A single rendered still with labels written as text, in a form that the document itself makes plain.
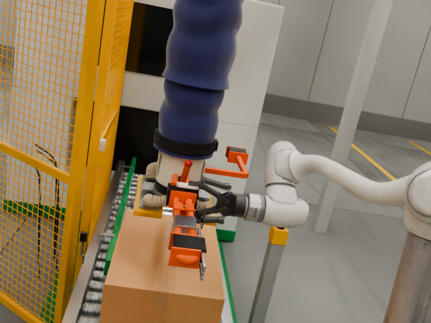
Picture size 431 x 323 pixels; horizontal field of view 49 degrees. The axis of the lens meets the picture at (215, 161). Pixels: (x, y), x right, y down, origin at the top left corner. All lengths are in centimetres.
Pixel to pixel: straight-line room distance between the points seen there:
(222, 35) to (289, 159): 45
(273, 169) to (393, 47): 963
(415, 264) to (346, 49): 968
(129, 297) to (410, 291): 88
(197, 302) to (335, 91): 940
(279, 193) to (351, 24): 930
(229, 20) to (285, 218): 66
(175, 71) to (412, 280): 94
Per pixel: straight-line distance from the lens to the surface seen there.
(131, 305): 165
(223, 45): 157
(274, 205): 152
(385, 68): 1109
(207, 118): 162
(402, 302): 122
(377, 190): 138
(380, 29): 447
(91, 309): 220
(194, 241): 120
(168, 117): 163
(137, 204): 169
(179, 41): 158
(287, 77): 1047
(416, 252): 118
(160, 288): 163
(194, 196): 148
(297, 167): 155
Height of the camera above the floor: 184
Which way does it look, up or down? 17 degrees down
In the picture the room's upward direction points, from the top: 11 degrees clockwise
